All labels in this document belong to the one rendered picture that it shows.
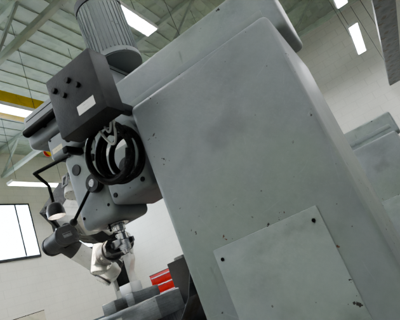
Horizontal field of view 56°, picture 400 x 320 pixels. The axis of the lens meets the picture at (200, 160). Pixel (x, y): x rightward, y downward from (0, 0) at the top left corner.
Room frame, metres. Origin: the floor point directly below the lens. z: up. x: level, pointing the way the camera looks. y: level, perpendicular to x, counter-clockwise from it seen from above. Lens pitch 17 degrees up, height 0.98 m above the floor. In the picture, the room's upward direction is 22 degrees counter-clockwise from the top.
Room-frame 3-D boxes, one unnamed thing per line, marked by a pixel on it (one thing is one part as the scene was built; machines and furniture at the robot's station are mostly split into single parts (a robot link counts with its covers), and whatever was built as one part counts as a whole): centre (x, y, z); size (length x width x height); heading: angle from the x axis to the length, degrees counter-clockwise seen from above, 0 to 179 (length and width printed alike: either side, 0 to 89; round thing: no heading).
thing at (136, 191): (1.36, 0.21, 1.47); 0.24 x 0.19 x 0.26; 155
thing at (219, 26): (1.23, -0.06, 1.66); 0.80 x 0.23 x 0.20; 65
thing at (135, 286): (1.41, 0.41, 1.05); 0.06 x 0.05 x 0.06; 156
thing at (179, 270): (1.82, 0.22, 1.03); 0.22 x 0.12 x 0.20; 158
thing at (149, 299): (1.42, 0.43, 0.99); 0.35 x 0.15 x 0.11; 66
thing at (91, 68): (1.01, 0.26, 1.62); 0.20 x 0.09 x 0.21; 65
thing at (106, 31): (1.34, 0.16, 2.05); 0.20 x 0.20 x 0.32
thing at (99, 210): (1.44, 0.39, 1.47); 0.21 x 0.19 x 0.32; 155
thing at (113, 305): (1.43, 0.46, 1.02); 0.15 x 0.06 x 0.04; 156
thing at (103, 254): (1.51, 0.45, 1.23); 0.13 x 0.12 x 0.10; 135
